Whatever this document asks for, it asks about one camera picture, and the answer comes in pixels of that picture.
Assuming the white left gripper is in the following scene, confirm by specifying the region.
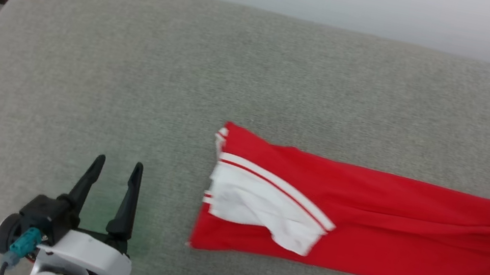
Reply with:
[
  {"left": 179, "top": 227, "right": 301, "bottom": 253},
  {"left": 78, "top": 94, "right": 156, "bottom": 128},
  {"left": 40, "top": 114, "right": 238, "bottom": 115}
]
[{"left": 31, "top": 146, "right": 150, "bottom": 275}]

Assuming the red and white jersey shirt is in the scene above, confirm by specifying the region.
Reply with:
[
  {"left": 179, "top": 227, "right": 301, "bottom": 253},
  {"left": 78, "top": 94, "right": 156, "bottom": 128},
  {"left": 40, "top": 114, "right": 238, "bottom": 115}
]
[{"left": 184, "top": 118, "right": 490, "bottom": 275}]

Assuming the teal cable connector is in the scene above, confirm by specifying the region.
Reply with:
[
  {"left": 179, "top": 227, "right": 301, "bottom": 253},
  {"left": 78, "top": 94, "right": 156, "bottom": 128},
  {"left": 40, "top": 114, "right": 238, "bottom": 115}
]
[{"left": 2, "top": 223, "right": 44, "bottom": 270}]

